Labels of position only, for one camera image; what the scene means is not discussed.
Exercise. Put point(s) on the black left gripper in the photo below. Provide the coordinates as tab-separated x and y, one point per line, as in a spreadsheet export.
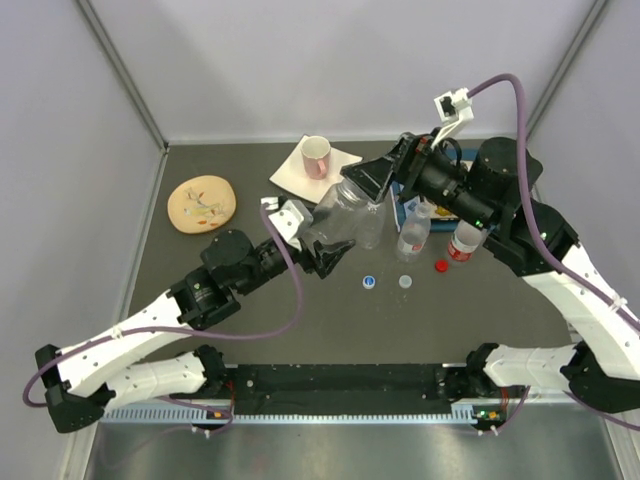
327	256

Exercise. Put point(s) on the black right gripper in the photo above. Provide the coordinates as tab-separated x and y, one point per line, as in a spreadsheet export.
413	156

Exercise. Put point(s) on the short clear capped bottle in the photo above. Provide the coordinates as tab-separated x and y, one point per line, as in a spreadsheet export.
336	216

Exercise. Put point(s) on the blue and white bottle cap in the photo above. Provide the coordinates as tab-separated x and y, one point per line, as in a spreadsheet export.
368	282

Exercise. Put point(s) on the clear bottle with blue cap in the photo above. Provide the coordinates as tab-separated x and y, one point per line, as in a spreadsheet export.
371	225

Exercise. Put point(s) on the clear bottle with white cap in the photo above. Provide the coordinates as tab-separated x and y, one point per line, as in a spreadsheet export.
414	233

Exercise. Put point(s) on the clear bottle with red label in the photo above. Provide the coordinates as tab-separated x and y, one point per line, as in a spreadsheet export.
465	240

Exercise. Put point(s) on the red bottle cap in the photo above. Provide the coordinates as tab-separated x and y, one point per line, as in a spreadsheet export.
441	266

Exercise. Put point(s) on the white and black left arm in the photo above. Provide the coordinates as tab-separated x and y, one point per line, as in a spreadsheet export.
85	381

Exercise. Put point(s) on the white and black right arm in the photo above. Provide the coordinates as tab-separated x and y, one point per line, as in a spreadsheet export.
539	246

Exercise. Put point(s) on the blue patterned placemat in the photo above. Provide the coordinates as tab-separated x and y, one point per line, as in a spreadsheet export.
402	210

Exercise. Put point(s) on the pink ceramic mug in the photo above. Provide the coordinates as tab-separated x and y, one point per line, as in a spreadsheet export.
316	155

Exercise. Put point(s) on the white square plate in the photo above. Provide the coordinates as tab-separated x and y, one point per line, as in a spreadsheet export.
291	177

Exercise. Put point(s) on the beige oval painted plate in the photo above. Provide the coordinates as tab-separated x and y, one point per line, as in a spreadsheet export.
201	204

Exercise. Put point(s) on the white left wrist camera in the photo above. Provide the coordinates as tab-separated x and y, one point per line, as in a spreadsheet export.
290	218

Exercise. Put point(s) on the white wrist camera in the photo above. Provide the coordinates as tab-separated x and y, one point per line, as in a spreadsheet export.
455	111
290	218

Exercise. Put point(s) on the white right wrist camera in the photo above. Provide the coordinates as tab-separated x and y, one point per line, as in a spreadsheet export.
455	111

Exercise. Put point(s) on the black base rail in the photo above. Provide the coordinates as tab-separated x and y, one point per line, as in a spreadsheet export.
353	388

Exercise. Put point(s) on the grey slotted cable duct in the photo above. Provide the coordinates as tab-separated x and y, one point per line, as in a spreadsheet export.
162	413

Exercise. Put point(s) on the left metal frame post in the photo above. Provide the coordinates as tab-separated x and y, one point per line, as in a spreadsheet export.
98	30

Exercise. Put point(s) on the metal frame post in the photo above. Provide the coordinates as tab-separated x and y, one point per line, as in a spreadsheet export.
98	30
588	25

